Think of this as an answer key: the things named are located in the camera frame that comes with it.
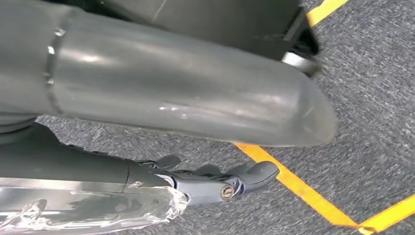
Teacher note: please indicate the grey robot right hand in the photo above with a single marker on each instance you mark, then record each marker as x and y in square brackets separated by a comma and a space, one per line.
[81, 168]

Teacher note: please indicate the black robot body part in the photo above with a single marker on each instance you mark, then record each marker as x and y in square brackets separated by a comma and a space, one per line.
[227, 19]

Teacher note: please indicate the clear glossy plastic strip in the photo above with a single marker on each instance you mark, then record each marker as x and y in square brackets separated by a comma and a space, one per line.
[81, 211]

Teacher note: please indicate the grey robot leg shell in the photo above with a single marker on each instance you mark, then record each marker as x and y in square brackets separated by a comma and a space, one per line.
[162, 81]

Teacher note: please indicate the yellow floor tape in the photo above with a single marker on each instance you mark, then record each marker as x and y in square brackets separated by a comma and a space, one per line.
[324, 11]
[291, 181]

